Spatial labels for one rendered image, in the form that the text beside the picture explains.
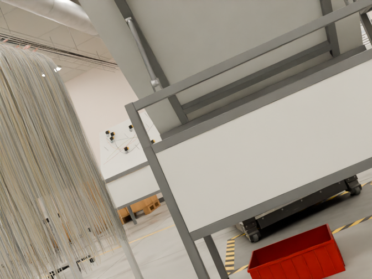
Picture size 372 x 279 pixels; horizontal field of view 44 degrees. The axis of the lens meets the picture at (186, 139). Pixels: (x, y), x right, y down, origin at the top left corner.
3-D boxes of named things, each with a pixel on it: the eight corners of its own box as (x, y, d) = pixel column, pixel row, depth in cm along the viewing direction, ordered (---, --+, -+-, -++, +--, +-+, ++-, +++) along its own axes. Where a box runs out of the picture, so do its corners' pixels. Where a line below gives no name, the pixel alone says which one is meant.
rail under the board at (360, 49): (165, 145, 259) (160, 134, 259) (366, 57, 246) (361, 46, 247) (164, 145, 253) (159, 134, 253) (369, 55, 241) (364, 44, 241)
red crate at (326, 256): (263, 277, 228) (252, 251, 229) (340, 250, 220) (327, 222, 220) (259, 300, 200) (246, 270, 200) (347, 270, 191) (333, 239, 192)
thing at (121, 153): (190, 206, 684) (145, 104, 689) (122, 233, 713) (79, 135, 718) (200, 197, 754) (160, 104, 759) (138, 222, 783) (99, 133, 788)
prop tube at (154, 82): (154, 88, 198) (128, 25, 202) (160, 86, 197) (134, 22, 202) (153, 87, 194) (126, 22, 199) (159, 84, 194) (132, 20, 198)
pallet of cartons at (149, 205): (94, 236, 879) (72, 185, 882) (109, 226, 958) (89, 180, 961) (150, 213, 855) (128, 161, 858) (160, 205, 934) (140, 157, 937)
